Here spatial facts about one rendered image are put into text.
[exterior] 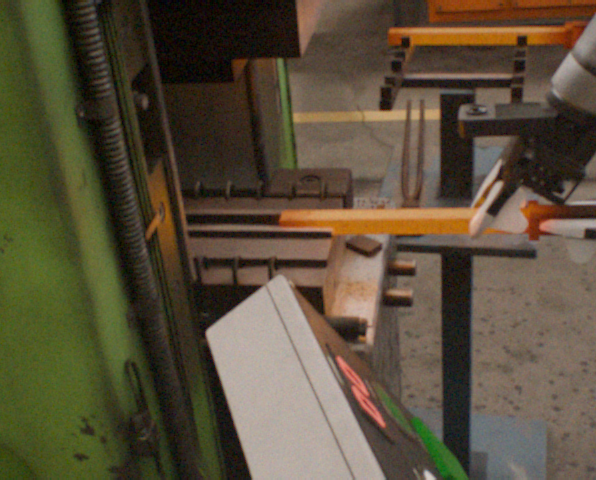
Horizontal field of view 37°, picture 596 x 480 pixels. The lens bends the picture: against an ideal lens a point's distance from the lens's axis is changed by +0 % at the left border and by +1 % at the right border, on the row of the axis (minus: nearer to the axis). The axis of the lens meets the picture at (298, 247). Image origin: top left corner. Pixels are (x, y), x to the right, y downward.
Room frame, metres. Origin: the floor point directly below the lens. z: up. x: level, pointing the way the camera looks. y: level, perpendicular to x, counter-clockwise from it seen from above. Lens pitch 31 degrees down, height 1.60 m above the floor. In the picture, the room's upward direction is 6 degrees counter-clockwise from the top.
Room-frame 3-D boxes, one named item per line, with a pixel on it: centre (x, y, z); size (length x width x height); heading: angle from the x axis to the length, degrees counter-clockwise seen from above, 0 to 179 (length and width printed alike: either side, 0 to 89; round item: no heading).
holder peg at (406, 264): (1.10, -0.15, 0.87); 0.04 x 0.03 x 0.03; 77
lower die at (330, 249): (1.05, 0.16, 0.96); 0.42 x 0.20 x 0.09; 77
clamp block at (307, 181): (1.19, -0.03, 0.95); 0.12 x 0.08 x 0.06; 77
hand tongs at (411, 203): (1.65, -0.25, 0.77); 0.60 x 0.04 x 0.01; 169
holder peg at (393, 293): (1.02, -0.13, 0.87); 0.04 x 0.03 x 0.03; 77
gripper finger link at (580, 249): (0.94, -0.35, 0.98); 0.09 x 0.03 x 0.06; 80
